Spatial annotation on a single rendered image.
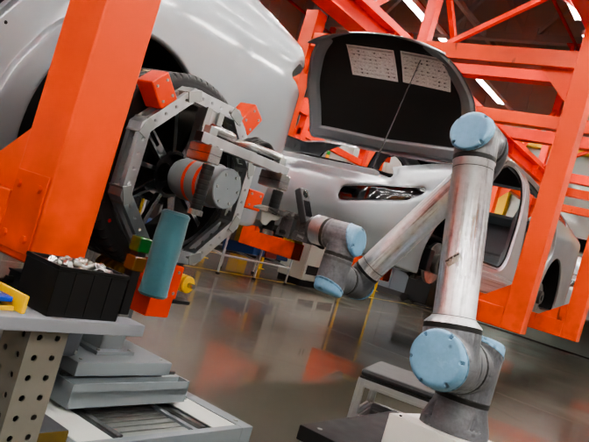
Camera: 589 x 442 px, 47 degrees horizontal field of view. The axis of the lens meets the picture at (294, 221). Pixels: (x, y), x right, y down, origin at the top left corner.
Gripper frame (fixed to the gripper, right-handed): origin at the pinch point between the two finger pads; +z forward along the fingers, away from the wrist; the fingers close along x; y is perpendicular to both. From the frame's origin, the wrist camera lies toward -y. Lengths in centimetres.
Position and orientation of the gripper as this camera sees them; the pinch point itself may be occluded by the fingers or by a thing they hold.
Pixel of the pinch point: (267, 208)
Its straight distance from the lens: 217.9
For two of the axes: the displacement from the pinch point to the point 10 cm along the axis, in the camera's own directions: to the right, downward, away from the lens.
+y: -2.8, 9.6, -0.2
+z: -7.8, -2.2, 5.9
